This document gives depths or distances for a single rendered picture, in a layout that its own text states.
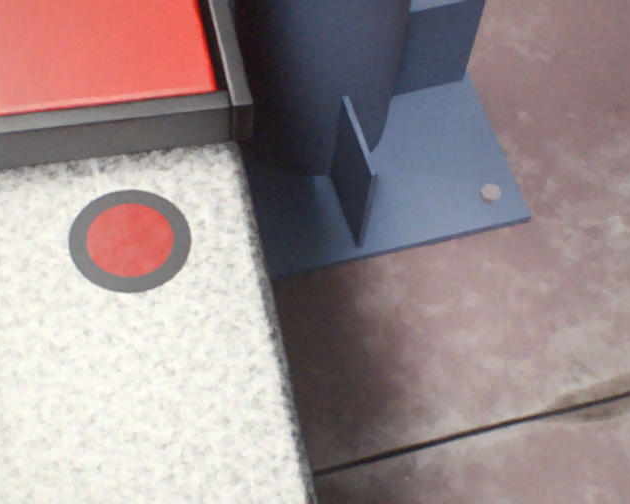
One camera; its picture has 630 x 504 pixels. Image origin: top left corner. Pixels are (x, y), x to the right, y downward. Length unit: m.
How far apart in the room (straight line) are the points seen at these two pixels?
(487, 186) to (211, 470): 1.15
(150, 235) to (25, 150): 0.04
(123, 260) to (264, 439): 0.06
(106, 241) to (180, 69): 0.05
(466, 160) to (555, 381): 0.27
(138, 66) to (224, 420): 0.10
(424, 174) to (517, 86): 0.17
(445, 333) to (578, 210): 0.22
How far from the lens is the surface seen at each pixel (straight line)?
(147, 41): 0.38
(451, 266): 1.43
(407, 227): 1.44
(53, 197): 0.37
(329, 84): 1.33
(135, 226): 0.37
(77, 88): 0.38
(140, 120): 0.37
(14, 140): 0.37
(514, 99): 1.57
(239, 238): 0.37
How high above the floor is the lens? 1.23
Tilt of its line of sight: 60 degrees down
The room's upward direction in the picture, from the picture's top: 9 degrees clockwise
